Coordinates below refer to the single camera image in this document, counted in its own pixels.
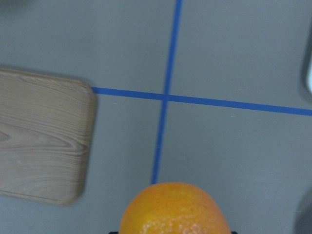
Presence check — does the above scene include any orange fruit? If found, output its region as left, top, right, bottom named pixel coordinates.
left=118, top=182, right=231, bottom=234

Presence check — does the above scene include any wooden brown tray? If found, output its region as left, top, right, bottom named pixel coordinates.
left=0, top=69, right=97, bottom=205

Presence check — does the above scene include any cream bear tray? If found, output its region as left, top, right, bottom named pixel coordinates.
left=302, top=31, right=312, bottom=102

